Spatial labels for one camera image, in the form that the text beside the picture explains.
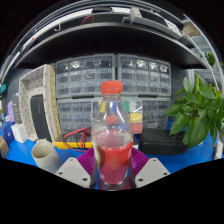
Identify black rectangular speaker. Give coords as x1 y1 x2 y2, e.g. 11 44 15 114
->
29 94 54 143

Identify green potted plant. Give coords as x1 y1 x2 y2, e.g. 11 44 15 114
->
165 73 224 150

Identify clear organizer box coloured parts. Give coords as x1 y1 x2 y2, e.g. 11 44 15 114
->
91 98 144 135

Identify dark grey upright box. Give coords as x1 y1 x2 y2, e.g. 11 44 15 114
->
12 93 23 125

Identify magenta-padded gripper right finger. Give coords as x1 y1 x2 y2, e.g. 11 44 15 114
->
128 147 172 189

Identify red-capped clear drink bottle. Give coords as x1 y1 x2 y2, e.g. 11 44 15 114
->
91 80 135 192

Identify grey small-parts drawer cabinet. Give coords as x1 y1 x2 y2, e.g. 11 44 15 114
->
56 98 101 134
134 97 172 130
54 53 117 100
116 54 172 98

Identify dark wall shelf unit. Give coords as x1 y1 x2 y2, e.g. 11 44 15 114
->
8 4 208 71

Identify black zip case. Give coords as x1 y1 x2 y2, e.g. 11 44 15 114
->
138 128 188 156

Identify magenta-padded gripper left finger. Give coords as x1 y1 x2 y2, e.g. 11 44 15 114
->
54 147 100 190

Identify white perforated tray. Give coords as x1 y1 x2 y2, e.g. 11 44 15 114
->
18 64 63 143

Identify yellow multimeter with red leads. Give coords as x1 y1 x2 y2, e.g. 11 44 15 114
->
53 126 95 151

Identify white metal rack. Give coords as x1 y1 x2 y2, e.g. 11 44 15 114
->
181 19 224 91

